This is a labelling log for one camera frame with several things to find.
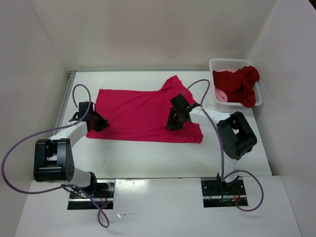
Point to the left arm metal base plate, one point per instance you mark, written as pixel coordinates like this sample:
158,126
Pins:
103,195

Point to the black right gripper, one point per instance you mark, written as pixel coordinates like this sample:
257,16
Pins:
171,123

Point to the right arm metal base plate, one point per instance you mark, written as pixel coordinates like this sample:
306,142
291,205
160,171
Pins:
214,195

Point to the light pink t shirt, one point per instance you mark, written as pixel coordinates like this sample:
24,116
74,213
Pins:
219,93

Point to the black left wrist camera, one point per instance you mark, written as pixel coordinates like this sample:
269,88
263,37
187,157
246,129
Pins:
83,106

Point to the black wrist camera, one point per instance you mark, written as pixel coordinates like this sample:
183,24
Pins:
179,102
83,106

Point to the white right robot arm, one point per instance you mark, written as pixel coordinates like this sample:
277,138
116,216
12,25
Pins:
235,135

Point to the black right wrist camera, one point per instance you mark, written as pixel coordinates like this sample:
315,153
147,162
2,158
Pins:
179,102

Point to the dark red t shirt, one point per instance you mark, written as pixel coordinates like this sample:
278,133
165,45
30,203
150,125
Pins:
238,86

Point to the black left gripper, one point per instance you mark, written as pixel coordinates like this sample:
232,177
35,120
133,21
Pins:
103,124

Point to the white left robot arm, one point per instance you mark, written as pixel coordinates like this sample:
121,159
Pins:
54,161

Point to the magenta t shirt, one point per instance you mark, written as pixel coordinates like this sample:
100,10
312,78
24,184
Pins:
142,115

